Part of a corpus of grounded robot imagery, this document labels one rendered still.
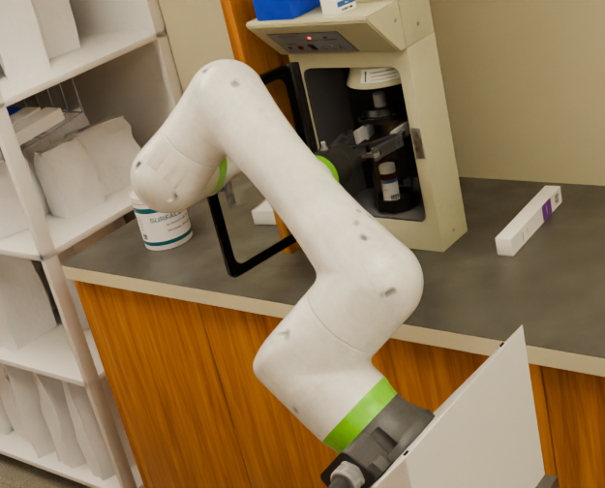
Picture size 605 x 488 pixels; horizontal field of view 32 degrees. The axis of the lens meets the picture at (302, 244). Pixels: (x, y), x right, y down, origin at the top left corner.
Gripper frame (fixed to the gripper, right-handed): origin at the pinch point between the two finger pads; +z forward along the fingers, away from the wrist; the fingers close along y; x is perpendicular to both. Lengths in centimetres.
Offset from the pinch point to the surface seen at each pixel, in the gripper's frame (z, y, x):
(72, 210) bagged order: -1, 115, 26
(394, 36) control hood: -10.3, -13.7, -24.2
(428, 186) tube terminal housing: -6.3, -12.9, 10.3
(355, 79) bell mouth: -3.5, 2.5, -13.2
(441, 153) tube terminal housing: -0.4, -14.1, 5.0
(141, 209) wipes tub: -19, 64, 14
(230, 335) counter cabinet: -31, 33, 40
